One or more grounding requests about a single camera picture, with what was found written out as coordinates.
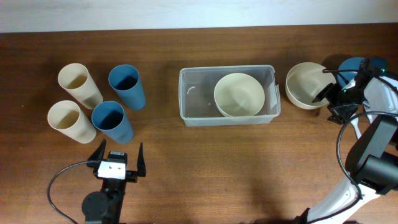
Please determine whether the white plastic fork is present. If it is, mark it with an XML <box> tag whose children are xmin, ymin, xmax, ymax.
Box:
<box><xmin>366</xmin><ymin>114</ymin><xmax>373</xmax><ymax>124</ymax></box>

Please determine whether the cream bowl back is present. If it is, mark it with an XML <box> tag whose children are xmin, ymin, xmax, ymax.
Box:
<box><xmin>285</xmin><ymin>62</ymin><xmax>336</xmax><ymax>110</ymax></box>

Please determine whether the blue cup front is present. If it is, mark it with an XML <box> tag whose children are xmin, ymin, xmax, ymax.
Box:
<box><xmin>91</xmin><ymin>101</ymin><xmax>134</xmax><ymax>144</ymax></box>

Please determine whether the cream bowl front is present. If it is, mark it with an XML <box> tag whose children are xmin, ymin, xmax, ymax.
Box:
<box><xmin>213</xmin><ymin>73</ymin><xmax>265</xmax><ymax>117</ymax></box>

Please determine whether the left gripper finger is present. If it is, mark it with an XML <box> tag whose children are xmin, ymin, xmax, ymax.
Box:
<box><xmin>88</xmin><ymin>139</ymin><xmax>106</xmax><ymax>161</ymax></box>
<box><xmin>137</xmin><ymin>143</ymin><xmax>146</xmax><ymax>177</ymax></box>

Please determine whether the blue bowl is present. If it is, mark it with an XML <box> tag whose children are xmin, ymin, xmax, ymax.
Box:
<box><xmin>337</xmin><ymin>57</ymin><xmax>387</xmax><ymax>95</ymax></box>

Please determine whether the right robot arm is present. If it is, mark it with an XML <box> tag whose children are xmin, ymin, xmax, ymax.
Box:
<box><xmin>294</xmin><ymin>57</ymin><xmax>397</xmax><ymax>223</ymax></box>

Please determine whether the cream bowl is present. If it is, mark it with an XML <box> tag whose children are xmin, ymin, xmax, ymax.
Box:
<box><xmin>285</xmin><ymin>62</ymin><xmax>336</xmax><ymax>110</ymax></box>
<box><xmin>213</xmin><ymin>73</ymin><xmax>265</xmax><ymax>117</ymax></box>

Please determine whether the white plastic spoon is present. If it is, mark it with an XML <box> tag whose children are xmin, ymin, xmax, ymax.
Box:
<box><xmin>350</xmin><ymin>118</ymin><xmax>361</xmax><ymax>139</ymax></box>

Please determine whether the cream cup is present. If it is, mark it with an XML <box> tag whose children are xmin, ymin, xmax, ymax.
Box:
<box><xmin>57</xmin><ymin>63</ymin><xmax>103</xmax><ymax>110</ymax></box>
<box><xmin>47</xmin><ymin>100</ymin><xmax>96</xmax><ymax>144</ymax></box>

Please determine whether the blue cup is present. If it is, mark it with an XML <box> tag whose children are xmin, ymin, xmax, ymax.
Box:
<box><xmin>91</xmin><ymin>101</ymin><xmax>134</xmax><ymax>144</ymax></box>
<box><xmin>108</xmin><ymin>64</ymin><xmax>146</xmax><ymax>110</ymax></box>

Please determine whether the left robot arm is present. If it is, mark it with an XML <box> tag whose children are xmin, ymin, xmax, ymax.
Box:
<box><xmin>81</xmin><ymin>140</ymin><xmax>146</xmax><ymax>224</ymax></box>

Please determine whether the cream cup back left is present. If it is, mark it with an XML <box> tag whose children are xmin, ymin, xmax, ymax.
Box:
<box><xmin>57</xmin><ymin>63</ymin><xmax>103</xmax><ymax>110</ymax></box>

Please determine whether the cream cup front left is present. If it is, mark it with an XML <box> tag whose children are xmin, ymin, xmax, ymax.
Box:
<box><xmin>47</xmin><ymin>100</ymin><xmax>96</xmax><ymax>144</ymax></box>

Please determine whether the blue cup back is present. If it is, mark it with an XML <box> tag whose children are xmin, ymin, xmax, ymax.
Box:
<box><xmin>108</xmin><ymin>64</ymin><xmax>146</xmax><ymax>110</ymax></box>

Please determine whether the clear plastic container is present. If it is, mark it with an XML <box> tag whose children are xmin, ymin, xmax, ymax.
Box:
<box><xmin>178</xmin><ymin>65</ymin><xmax>281</xmax><ymax>126</ymax></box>

